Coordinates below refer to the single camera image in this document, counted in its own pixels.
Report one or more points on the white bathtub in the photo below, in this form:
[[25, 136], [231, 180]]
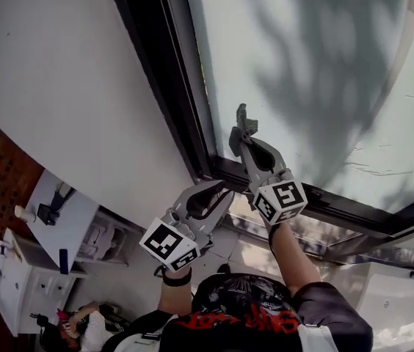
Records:
[[405, 314]]

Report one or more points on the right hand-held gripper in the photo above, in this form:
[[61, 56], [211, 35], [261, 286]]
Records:
[[280, 200]]

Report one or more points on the black-framed window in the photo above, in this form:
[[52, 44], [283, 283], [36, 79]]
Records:
[[170, 68]]

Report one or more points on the person's left black shoe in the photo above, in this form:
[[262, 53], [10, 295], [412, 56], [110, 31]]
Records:
[[223, 268]]

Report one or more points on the dark blue slim case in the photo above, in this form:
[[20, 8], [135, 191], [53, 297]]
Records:
[[64, 262]]

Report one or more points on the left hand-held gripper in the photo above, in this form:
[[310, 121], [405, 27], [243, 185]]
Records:
[[170, 244]]

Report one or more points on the black red printed t-shirt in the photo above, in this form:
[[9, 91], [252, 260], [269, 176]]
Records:
[[247, 306]]

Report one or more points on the person's right forearm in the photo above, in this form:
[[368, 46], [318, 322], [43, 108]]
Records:
[[295, 266]]

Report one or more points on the grey cloth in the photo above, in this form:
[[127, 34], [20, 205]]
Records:
[[243, 123]]

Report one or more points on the white chest harness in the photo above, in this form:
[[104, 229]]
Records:
[[320, 337]]

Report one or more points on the person's left forearm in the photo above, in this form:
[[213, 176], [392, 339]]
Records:
[[174, 299]]

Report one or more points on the white shelf unit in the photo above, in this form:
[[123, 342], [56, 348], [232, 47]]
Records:
[[108, 237]]

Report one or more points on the white drawer cabinet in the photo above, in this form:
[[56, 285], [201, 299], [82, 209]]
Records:
[[20, 288]]

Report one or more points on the white paper cup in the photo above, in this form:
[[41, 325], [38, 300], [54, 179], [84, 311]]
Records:
[[24, 214]]

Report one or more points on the black phone holder stand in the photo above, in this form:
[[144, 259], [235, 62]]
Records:
[[48, 214]]

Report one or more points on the glossy stone window sill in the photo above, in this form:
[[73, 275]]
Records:
[[302, 237]]

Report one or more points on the white side table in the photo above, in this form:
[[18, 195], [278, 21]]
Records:
[[78, 211]]

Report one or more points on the black wristband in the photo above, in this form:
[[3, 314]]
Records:
[[177, 279]]

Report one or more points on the frosted window glass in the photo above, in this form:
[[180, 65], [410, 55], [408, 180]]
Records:
[[302, 50]]

